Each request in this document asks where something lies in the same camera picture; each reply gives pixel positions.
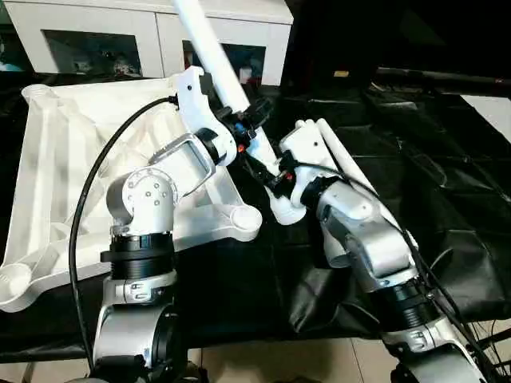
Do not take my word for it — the white plastic table leg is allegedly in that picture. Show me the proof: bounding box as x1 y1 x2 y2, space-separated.
171 0 308 227
319 118 378 196

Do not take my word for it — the white plastic table top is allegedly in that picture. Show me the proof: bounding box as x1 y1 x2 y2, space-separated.
0 73 263 314

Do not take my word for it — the black fabric covered furniture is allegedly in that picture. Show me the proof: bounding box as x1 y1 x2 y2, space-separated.
281 0 511 97

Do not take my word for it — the white glass-door cabinet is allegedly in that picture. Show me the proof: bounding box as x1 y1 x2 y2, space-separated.
3 0 295 87

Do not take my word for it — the black table mat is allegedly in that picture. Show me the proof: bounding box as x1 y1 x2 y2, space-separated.
0 69 511 364

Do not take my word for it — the long black pole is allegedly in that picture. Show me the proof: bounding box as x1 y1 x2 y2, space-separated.
374 66 511 95

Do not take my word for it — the white flat board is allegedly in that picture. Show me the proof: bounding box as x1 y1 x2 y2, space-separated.
458 94 511 144

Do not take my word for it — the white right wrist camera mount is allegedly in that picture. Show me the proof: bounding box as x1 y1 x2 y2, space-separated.
278 119 335 208

